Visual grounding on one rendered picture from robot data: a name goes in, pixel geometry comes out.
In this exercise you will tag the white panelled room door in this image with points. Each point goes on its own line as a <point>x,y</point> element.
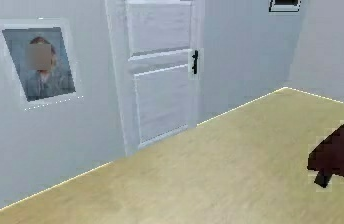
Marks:
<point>160,86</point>

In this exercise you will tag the white framed portrait picture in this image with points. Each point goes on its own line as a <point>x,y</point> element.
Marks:
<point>43,76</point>

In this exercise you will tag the black white framed picture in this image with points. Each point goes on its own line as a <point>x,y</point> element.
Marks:
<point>284,4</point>

